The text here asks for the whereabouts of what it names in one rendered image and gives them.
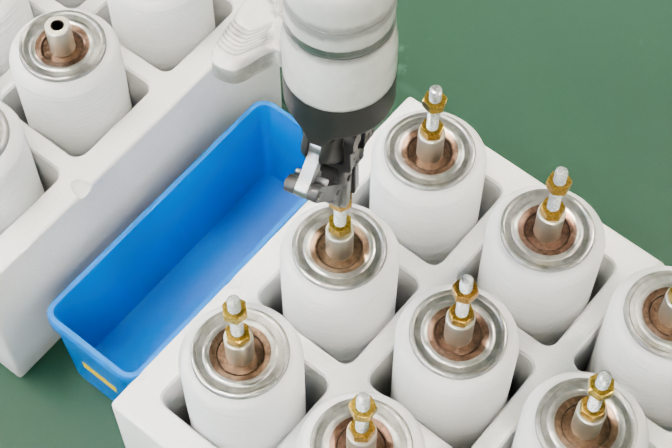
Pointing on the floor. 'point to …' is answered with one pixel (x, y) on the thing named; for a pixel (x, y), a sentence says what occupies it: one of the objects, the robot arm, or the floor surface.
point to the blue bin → (181, 250)
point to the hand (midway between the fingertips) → (339, 179)
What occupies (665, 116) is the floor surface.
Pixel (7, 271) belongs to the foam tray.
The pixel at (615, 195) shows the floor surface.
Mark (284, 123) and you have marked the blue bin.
